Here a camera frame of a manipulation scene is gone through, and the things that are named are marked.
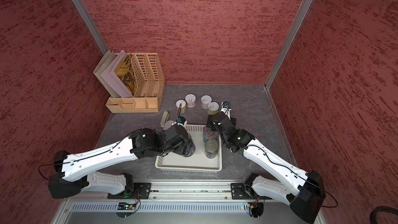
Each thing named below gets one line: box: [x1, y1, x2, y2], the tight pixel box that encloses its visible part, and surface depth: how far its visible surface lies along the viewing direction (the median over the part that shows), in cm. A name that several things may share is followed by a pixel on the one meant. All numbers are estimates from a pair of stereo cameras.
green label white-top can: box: [207, 101, 220, 116], surface depth 103 cm
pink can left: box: [185, 93, 197, 108], surface depth 108 cm
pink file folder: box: [100, 49, 134, 98], surface depth 94 cm
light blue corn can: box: [203, 126, 220, 142], surface depth 85 cm
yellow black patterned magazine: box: [114, 53, 138, 97], surface depth 102 cm
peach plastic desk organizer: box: [105, 52, 166, 114], surface depth 106 cm
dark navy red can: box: [204, 138, 219, 159], surface depth 81 cm
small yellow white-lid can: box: [175, 99, 187, 114], surface depth 105 cm
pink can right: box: [200, 94, 212, 109], surface depth 106 cm
